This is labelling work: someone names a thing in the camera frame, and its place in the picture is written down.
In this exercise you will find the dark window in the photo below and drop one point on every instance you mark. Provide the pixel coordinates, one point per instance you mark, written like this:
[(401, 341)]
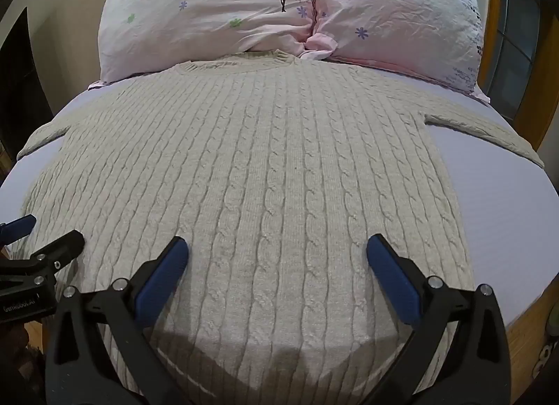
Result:
[(524, 29)]

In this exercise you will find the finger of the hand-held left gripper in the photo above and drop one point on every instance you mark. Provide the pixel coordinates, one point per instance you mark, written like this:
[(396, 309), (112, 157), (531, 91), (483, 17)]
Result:
[(61, 252), (15, 228)]

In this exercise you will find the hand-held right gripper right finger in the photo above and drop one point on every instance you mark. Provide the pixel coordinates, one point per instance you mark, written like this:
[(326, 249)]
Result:
[(393, 276)]

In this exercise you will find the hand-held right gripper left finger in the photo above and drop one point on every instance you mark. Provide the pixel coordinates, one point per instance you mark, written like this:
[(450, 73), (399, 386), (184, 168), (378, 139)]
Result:
[(159, 274)]

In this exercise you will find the white floral tree-print pillow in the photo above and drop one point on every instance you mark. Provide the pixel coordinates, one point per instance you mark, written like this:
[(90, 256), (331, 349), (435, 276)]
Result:
[(196, 8)]

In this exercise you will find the pink floral pillow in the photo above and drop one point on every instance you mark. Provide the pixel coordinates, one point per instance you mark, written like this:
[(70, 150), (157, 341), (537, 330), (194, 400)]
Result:
[(393, 12)]

